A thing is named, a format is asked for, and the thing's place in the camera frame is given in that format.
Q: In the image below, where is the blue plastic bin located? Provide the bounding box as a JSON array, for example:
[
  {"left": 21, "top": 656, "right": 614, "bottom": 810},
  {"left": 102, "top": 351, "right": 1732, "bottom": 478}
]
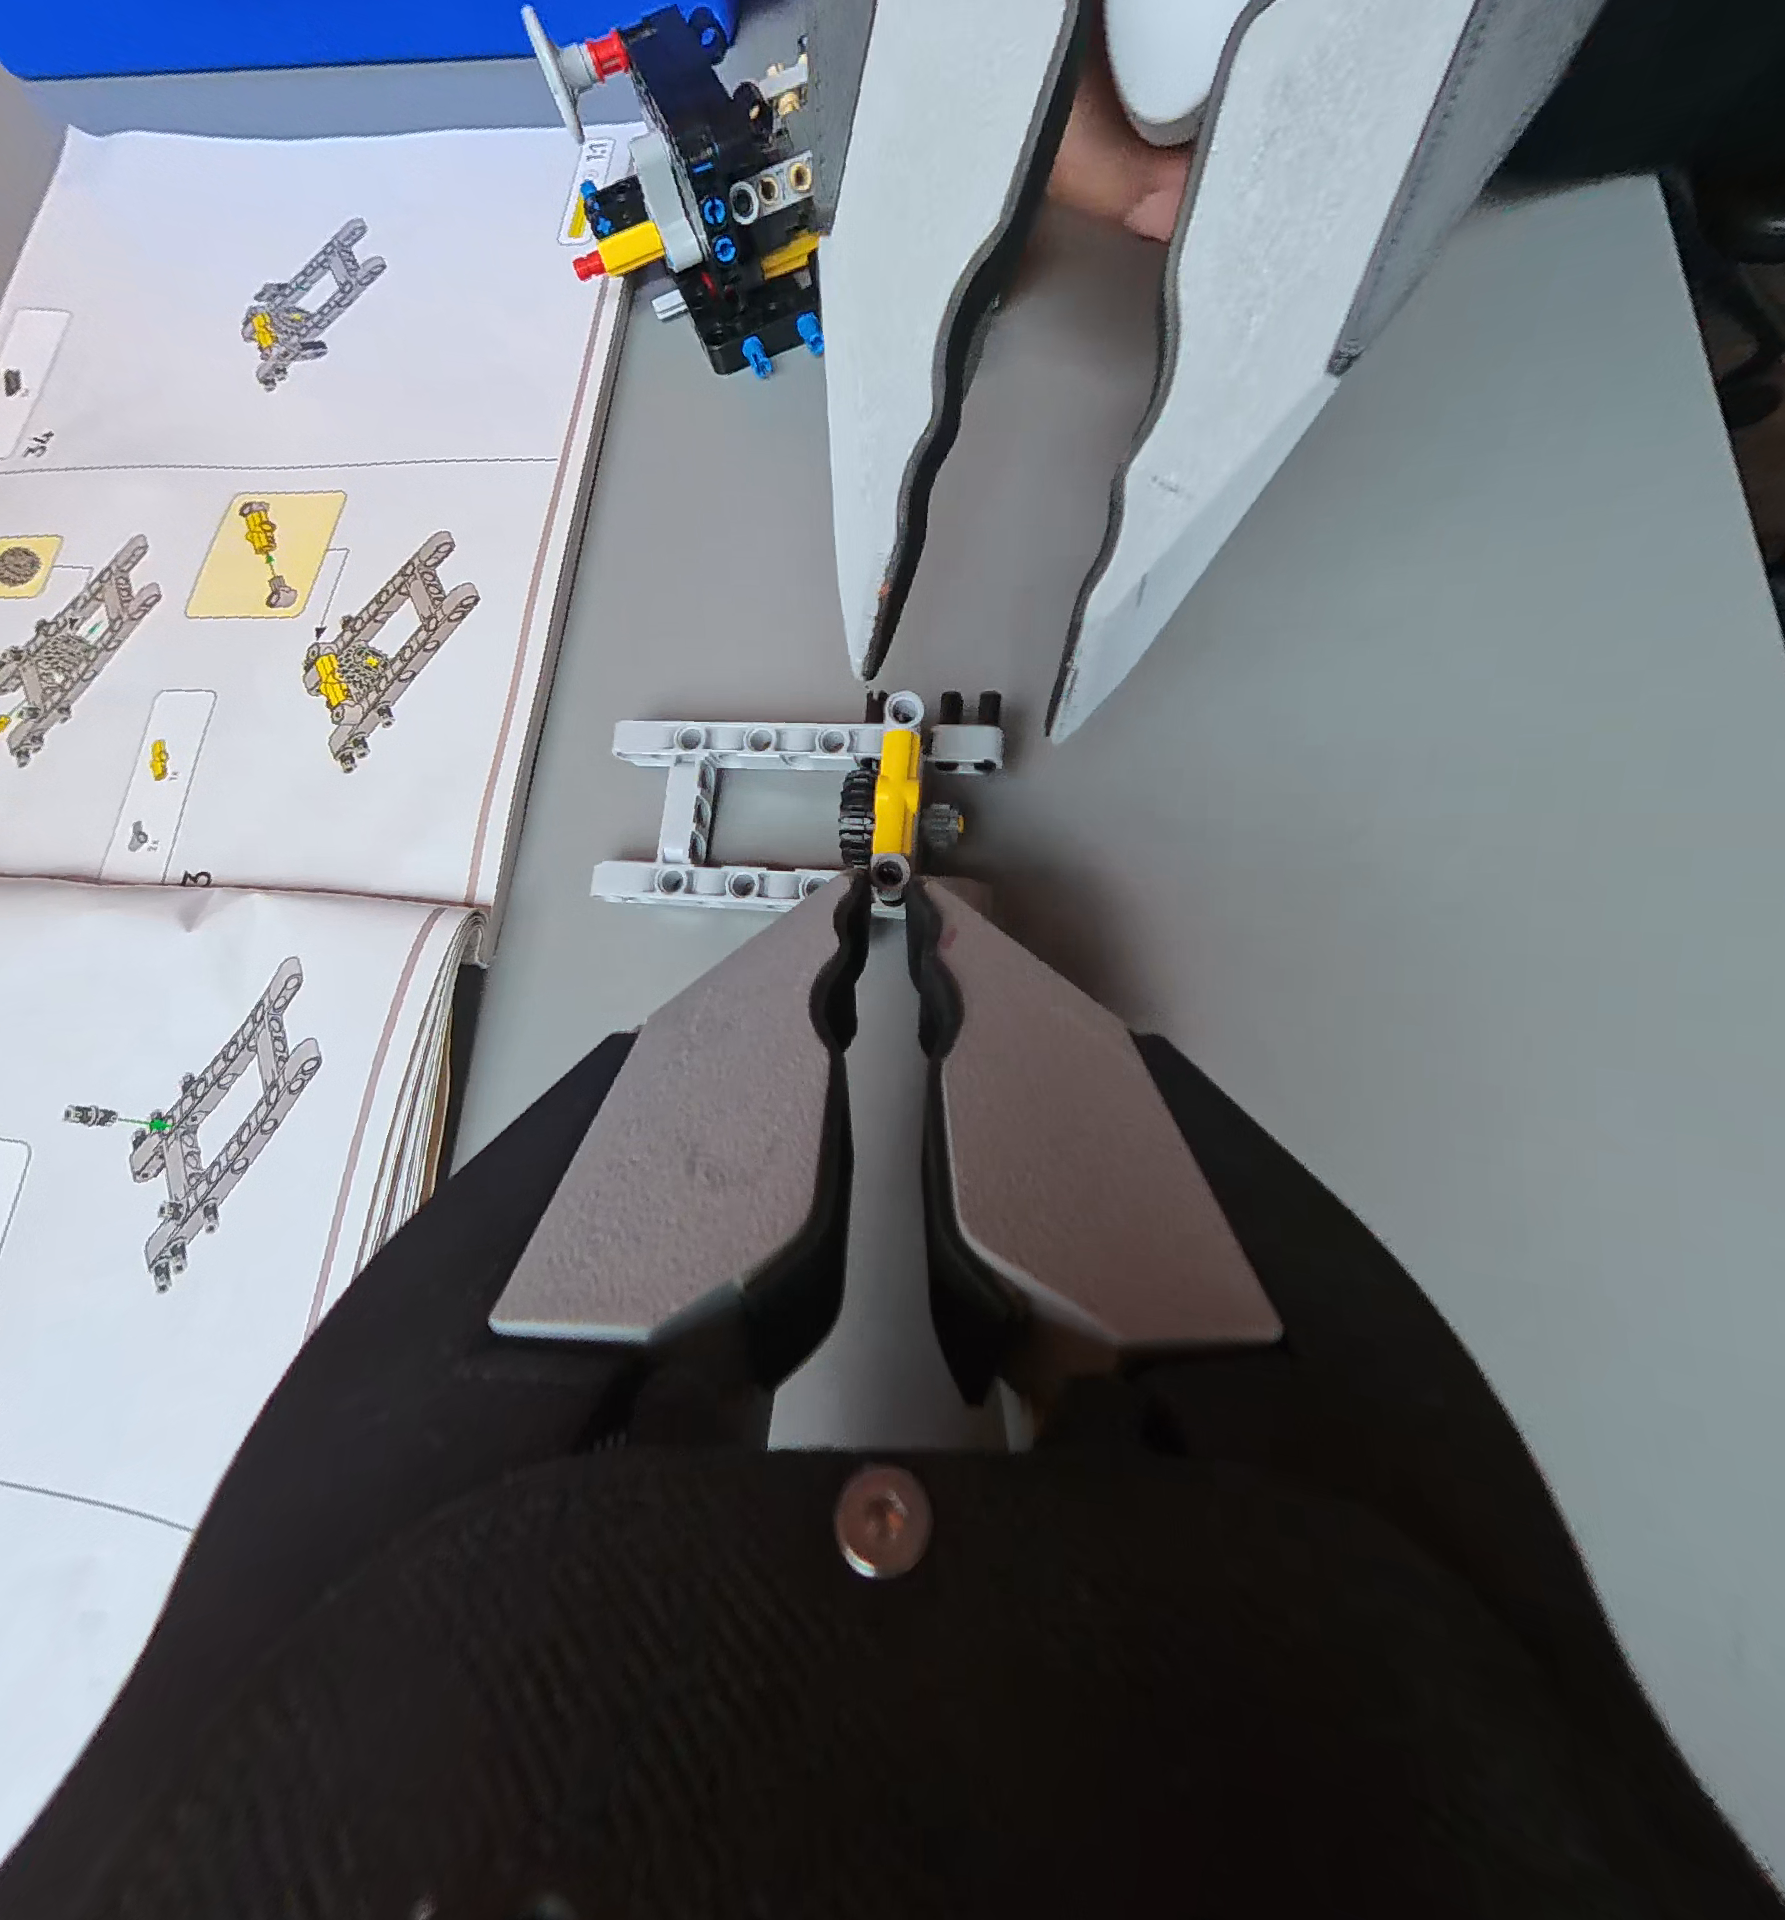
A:
[{"left": 0, "top": 0, "right": 818, "bottom": 80}]

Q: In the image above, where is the lego instruction booklet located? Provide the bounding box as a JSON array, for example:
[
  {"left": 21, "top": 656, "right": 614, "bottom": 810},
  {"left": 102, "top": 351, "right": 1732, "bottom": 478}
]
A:
[{"left": 0, "top": 122, "right": 638, "bottom": 1541}]

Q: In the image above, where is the yellow lego axle connector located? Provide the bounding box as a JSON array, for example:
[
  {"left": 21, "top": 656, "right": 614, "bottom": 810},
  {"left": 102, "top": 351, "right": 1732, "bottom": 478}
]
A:
[{"left": 868, "top": 691, "right": 931, "bottom": 888}]

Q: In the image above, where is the lego car chassis assembly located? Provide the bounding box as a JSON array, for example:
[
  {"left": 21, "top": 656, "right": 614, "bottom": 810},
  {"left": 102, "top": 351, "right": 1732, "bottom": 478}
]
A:
[{"left": 521, "top": 4, "right": 835, "bottom": 378}]

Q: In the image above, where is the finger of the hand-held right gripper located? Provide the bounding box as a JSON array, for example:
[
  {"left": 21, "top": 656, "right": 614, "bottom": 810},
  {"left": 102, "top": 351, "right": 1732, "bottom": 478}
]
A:
[
  {"left": 826, "top": 0, "right": 1088, "bottom": 688},
  {"left": 1045, "top": 0, "right": 1483, "bottom": 749}
]

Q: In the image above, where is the grey lego frame assembly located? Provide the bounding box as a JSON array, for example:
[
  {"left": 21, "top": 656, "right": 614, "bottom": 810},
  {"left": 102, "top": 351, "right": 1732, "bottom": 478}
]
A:
[{"left": 592, "top": 686, "right": 1006, "bottom": 920}]

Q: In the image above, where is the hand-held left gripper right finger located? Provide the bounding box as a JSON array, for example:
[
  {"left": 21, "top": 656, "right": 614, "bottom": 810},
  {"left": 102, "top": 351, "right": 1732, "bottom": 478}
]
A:
[{"left": 898, "top": 876, "right": 1287, "bottom": 1408}]

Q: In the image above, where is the person's right forearm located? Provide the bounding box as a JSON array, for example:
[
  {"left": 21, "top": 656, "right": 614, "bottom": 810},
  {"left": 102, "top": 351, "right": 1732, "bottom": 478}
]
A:
[{"left": 1493, "top": 0, "right": 1785, "bottom": 205}]

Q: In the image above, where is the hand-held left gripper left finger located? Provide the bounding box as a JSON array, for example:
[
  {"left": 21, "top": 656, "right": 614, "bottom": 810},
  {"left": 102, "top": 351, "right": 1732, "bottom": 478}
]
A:
[{"left": 484, "top": 870, "right": 876, "bottom": 1405}]

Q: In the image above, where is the person's right hand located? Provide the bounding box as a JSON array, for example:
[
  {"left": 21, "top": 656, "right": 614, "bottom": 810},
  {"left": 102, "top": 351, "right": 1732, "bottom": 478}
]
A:
[{"left": 1049, "top": 60, "right": 1190, "bottom": 247}]

